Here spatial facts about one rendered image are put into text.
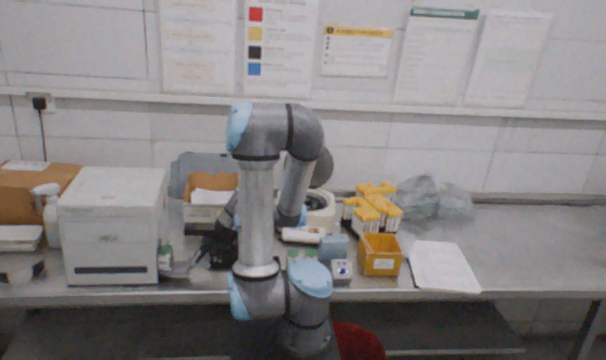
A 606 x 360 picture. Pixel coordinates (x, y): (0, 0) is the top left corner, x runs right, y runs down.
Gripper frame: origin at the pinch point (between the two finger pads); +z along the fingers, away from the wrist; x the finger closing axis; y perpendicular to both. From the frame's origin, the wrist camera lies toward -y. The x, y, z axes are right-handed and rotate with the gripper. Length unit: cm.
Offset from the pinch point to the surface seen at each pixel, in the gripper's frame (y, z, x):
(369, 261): 53, -32, -1
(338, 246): 44, -28, 7
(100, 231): -30.4, -0.7, -4.5
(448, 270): 82, -43, 1
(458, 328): 143, -7, 37
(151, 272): -10.4, 5.6, -4.5
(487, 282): 94, -48, -4
